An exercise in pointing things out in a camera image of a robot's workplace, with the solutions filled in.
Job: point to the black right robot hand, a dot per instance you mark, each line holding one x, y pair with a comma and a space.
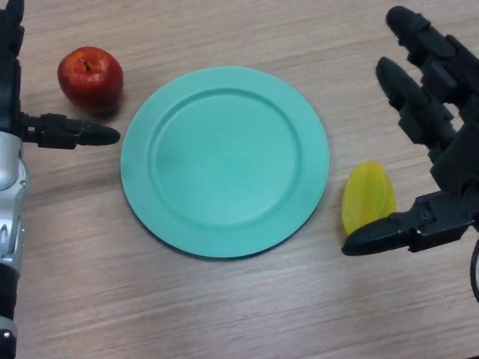
458, 161

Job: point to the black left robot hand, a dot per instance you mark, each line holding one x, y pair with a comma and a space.
9, 93

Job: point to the red apple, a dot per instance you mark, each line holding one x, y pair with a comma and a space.
91, 84

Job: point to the green round plate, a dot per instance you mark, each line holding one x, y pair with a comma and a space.
224, 161

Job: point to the yellow starfruit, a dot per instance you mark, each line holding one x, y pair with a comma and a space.
368, 196

